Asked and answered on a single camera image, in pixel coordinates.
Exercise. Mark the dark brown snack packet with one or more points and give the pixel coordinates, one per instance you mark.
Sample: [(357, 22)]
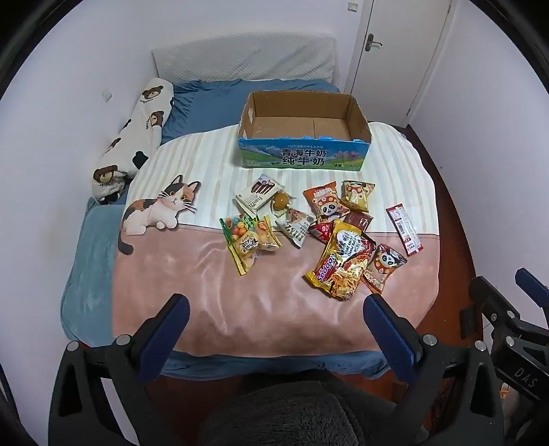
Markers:
[(358, 221)]

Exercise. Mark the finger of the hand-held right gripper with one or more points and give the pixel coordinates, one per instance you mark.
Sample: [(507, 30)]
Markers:
[(499, 306), (534, 285)]

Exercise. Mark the white wall socket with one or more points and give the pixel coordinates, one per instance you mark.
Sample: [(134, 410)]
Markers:
[(107, 95)]

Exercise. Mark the green colourful candy bag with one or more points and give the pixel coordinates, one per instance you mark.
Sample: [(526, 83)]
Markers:
[(233, 229)]

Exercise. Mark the printed cardboard box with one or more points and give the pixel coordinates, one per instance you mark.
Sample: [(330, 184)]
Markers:
[(300, 156)]

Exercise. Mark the person's dark fleece clothing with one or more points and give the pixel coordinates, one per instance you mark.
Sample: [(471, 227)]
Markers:
[(278, 416)]

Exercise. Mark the yellow panda snack packet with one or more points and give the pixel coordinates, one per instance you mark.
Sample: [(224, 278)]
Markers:
[(356, 195)]

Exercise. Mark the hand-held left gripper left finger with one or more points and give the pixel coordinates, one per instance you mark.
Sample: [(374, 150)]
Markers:
[(169, 328)]

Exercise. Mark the cat print blanket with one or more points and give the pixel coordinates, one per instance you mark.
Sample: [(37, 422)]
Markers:
[(240, 308)]

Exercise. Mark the small orange panda packet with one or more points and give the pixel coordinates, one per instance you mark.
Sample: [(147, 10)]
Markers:
[(386, 266)]

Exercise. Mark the chocolate stick biscuit box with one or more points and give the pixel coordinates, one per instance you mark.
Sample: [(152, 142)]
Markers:
[(257, 195)]

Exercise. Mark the large orange panda packet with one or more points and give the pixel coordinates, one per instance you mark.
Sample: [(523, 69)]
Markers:
[(326, 203)]

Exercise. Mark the yellow instant noodle packet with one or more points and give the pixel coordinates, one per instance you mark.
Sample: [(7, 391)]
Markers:
[(339, 266)]

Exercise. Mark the white door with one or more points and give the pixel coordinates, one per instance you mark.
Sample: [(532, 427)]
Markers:
[(399, 64)]

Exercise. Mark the clear yellow bread packet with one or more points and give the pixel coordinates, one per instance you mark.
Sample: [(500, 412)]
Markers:
[(266, 238)]

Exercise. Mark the bear print pillow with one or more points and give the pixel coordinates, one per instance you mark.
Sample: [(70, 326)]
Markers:
[(137, 128)]

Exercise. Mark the long red white packet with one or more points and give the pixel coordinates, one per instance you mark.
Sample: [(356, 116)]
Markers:
[(403, 227)]

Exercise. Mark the white grey snack packet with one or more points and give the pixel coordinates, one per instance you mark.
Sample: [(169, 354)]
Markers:
[(298, 227)]

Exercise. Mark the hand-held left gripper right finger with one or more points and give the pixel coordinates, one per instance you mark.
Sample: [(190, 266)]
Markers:
[(386, 334)]

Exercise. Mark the small red snack packet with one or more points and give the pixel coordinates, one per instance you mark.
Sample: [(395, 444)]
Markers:
[(321, 230)]

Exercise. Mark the white padded headboard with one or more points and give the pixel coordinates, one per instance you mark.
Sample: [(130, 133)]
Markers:
[(244, 58)]

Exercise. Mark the white light switch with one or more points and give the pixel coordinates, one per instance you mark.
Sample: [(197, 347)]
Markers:
[(354, 6)]

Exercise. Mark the blue bed sheet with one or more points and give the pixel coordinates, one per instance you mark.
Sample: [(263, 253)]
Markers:
[(206, 103)]

